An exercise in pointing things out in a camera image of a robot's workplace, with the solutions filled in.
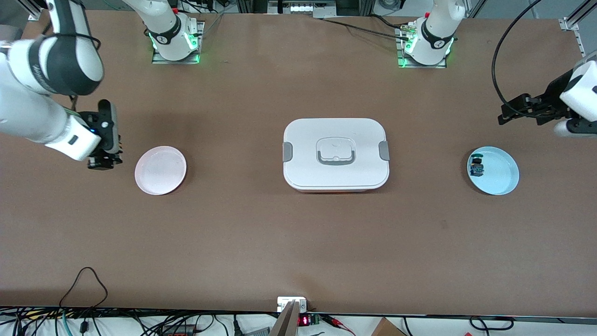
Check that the white box with grey latches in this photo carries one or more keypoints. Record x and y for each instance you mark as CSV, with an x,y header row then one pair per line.
x,y
336,135

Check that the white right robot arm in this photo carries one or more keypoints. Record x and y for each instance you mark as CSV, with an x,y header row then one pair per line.
x,y
60,60

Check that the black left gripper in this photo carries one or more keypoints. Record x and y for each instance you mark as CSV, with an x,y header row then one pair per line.
x,y
551,96

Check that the red digit display board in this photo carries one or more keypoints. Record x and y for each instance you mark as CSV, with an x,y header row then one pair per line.
x,y
304,320

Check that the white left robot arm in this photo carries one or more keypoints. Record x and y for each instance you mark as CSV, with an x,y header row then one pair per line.
x,y
436,28

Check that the pink round plate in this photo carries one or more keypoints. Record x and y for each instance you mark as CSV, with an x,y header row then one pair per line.
x,y
161,170

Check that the green push-button switch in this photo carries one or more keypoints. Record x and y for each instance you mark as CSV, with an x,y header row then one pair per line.
x,y
476,165

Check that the metal equipment rack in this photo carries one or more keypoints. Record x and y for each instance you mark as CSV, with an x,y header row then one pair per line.
x,y
303,8

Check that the light blue round plate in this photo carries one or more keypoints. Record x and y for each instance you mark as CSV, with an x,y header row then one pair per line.
x,y
501,175

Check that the aluminium bar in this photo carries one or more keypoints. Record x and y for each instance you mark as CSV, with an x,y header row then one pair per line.
x,y
287,322

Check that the small white device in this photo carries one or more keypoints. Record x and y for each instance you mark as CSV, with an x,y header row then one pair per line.
x,y
282,303

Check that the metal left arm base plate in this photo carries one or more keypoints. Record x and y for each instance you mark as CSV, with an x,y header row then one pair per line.
x,y
406,65

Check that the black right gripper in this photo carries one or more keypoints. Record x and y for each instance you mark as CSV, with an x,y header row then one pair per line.
x,y
103,160

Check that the brown cardboard piece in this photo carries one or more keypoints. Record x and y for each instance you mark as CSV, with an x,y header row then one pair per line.
x,y
387,329

